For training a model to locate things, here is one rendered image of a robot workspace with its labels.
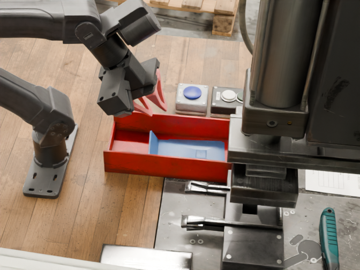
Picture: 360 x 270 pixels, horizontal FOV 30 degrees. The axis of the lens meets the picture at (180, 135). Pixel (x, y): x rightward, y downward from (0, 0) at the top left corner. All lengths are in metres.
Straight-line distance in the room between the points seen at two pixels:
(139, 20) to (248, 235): 0.41
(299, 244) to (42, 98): 0.54
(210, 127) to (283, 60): 0.52
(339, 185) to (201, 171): 0.28
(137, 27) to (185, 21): 2.10
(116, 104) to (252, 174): 0.28
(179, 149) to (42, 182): 0.28
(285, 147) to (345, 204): 0.35
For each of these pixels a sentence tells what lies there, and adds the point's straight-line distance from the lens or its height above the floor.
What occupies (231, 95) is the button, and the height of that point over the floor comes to 0.94.
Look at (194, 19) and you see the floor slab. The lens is 3.27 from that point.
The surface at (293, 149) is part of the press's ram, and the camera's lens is 1.03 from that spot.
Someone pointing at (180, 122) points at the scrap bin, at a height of 0.94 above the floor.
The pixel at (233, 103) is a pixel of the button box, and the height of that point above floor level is 0.93.
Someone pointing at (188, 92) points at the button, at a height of 0.94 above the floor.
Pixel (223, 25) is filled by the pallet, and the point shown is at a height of 0.06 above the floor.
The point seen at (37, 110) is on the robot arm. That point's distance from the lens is 1.24.
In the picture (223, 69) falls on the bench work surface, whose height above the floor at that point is 0.90.
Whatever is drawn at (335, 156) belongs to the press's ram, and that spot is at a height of 1.17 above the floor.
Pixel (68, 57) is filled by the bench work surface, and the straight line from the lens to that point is 1.61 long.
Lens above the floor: 1.90
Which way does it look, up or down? 45 degrees down
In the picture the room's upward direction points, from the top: 3 degrees clockwise
